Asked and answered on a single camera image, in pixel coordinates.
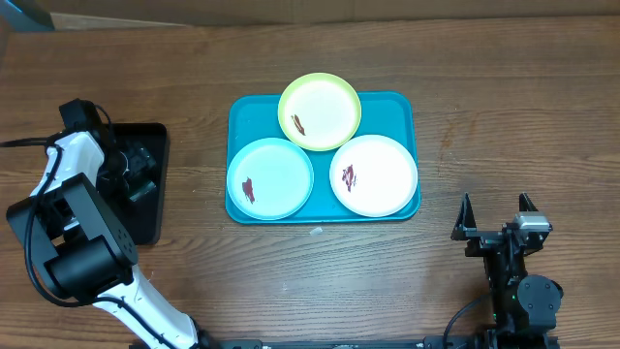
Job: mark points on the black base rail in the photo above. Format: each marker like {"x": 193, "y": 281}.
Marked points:
{"x": 429, "y": 342}

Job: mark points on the black rectangular tray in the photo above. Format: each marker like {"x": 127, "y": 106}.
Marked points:
{"x": 143, "y": 219}

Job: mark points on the small white paper scrap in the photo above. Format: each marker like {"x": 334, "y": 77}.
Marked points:
{"x": 317, "y": 231}

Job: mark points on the green scrubbing sponge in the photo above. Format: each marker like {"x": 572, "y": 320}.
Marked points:
{"x": 139, "y": 189}

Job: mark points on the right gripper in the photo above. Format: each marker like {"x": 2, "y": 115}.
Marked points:
{"x": 482, "y": 240}

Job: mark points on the light blue plate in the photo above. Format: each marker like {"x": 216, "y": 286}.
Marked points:
{"x": 270, "y": 179}

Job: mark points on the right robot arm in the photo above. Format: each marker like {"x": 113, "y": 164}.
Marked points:
{"x": 524, "y": 305}

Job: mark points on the green rimmed plate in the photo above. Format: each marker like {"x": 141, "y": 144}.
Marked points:
{"x": 319, "y": 111}

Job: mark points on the teal plastic tray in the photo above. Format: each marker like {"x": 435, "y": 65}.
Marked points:
{"x": 386, "y": 113}

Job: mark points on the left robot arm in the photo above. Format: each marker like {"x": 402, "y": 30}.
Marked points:
{"x": 101, "y": 197}

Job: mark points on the white plate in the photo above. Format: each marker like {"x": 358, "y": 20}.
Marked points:
{"x": 373, "y": 176}

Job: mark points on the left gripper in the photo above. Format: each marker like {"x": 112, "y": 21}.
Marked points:
{"x": 141, "y": 161}

